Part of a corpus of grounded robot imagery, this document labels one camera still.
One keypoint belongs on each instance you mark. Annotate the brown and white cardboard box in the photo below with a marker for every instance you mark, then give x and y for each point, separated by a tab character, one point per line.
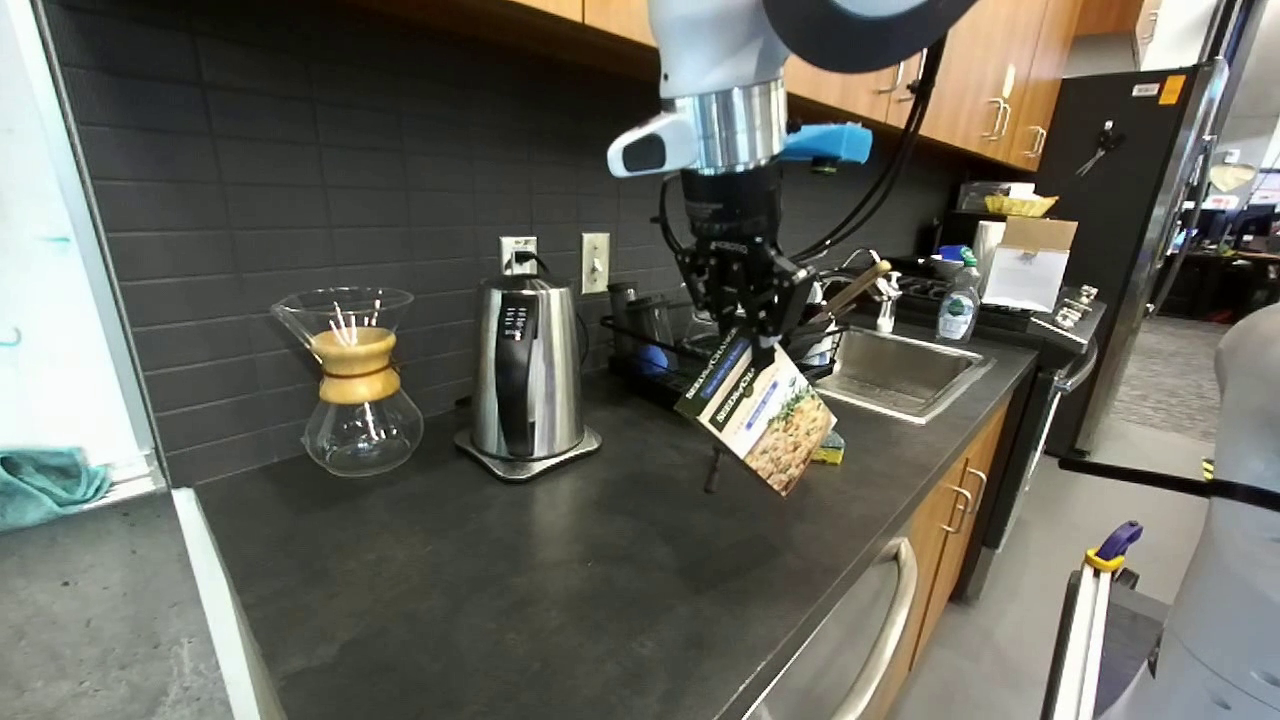
1029	266

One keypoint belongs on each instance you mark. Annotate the glass carafe with wooden collar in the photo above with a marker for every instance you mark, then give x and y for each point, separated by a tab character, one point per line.
357	387

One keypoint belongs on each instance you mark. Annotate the stainless steel sink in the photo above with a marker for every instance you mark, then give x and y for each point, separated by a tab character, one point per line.
904	373

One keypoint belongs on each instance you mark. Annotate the clear soap bottle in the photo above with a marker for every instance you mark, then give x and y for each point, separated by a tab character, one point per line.
957	307

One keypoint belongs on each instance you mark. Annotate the white wall power outlet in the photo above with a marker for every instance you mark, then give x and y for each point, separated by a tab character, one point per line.
517	259

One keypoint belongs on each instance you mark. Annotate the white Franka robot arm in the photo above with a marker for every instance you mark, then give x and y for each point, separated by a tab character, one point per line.
723	52

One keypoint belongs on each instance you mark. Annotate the black refrigerator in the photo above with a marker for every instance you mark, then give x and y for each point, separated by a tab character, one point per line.
1134	243

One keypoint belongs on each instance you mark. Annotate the yellow and green sponge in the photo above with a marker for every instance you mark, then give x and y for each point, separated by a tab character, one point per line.
831	451

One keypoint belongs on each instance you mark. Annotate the white wall light switch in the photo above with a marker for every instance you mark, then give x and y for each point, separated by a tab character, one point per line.
595	262

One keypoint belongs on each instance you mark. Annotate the stainless steel dishwasher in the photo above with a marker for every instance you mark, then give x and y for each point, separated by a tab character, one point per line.
854	642

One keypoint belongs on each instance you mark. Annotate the wooden cabinet door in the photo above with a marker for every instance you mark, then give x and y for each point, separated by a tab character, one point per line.
854	86
613	15
964	506
986	80

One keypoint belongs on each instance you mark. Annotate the wooden upper cabinet door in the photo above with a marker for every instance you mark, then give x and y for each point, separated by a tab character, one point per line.
613	15
986	80
854	86

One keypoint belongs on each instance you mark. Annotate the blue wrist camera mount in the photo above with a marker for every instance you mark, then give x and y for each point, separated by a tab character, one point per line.
827	144

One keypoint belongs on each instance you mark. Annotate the kettle power base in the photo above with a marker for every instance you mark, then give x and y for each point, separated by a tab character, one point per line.
525	460

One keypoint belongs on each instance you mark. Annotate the metal sink faucet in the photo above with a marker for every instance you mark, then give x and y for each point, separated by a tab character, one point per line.
872	284

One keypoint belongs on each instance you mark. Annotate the teal cloth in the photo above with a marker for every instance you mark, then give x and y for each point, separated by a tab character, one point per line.
45	484

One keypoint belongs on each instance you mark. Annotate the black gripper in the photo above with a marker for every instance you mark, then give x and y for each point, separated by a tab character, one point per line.
741	262

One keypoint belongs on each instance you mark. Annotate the stainless steel electric kettle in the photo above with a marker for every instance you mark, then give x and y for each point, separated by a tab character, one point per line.
525	367

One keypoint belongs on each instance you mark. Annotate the wooden lower cabinet door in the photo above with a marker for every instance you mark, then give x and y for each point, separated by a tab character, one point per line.
964	506

